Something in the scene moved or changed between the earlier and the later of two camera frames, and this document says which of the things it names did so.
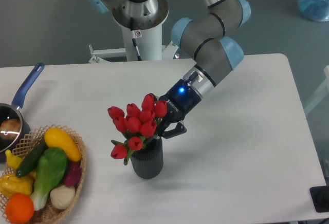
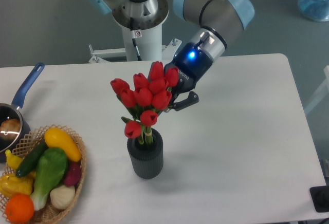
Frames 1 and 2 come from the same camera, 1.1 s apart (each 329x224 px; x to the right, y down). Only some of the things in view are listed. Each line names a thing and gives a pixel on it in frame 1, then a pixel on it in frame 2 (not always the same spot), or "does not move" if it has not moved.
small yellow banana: [13, 161] does not move
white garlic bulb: [61, 196] does not move
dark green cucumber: [31, 159] does not move
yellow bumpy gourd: [10, 184] does not move
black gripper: [181, 99] → [192, 64]
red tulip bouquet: [137, 125] → [145, 98]
